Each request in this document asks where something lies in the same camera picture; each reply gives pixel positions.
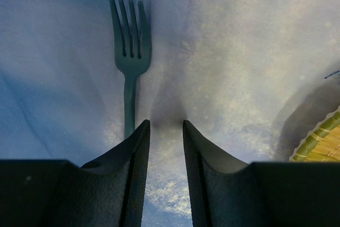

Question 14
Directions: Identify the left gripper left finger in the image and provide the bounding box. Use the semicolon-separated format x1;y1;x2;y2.
1;120;150;226

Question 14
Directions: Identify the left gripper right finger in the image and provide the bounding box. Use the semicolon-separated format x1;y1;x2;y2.
183;120;339;226

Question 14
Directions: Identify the yellow woven round plate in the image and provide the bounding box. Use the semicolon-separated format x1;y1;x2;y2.
289;110;339;162

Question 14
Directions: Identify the dark teal plastic fork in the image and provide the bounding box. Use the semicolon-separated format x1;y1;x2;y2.
109;0;152;139

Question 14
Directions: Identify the blue pink Elsa cloth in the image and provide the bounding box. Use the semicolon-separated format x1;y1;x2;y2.
1;0;339;226

